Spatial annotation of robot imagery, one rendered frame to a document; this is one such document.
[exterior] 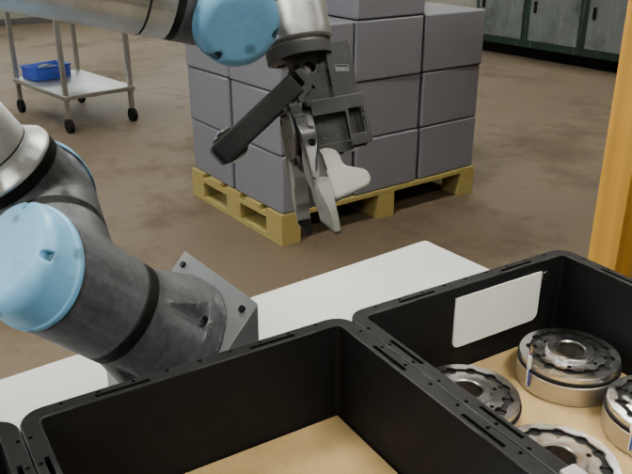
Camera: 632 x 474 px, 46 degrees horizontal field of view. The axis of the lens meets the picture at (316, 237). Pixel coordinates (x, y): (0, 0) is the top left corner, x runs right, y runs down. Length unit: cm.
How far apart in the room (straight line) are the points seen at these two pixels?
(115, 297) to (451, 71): 293
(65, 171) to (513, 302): 51
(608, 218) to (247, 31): 187
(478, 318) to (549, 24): 688
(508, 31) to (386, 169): 469
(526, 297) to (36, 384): 65
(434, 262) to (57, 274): 81
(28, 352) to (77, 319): 183
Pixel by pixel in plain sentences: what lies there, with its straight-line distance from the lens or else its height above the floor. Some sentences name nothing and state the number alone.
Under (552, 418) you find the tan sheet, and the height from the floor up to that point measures 83.
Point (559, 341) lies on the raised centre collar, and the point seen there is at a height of 87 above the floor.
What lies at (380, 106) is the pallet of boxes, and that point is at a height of 52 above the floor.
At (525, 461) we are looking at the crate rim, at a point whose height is 93.
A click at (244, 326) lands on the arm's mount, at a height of 87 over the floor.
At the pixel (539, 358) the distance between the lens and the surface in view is 81.
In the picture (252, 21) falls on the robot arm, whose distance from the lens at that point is 65.
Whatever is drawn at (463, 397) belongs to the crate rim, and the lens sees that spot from 61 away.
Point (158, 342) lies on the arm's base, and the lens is 80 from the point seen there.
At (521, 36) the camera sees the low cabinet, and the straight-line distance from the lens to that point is 785.
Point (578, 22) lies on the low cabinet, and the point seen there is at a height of 40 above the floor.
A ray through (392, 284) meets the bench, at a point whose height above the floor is 70.
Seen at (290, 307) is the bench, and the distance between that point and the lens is 121.
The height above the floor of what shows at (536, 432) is 86.
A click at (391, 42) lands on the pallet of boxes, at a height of 79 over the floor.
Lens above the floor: 128
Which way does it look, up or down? 23 degrees down
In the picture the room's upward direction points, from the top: straight up
